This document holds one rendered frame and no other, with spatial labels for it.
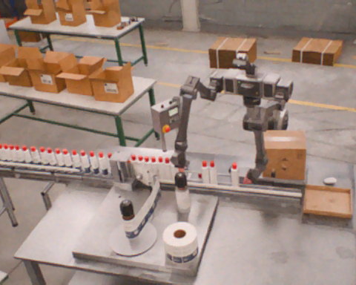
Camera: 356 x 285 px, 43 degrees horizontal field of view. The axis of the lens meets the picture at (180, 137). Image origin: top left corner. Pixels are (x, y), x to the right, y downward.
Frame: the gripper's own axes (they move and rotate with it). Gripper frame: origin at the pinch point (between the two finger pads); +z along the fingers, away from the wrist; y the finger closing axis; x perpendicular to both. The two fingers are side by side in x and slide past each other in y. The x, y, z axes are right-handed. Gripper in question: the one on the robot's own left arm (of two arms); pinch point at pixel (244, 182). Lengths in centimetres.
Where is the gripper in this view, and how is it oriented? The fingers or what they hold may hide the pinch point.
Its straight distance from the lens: 317.2
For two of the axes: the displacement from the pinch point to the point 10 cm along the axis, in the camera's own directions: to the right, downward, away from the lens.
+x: 8.0, 5.9, 1.1
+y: -2.8, 5.3, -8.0
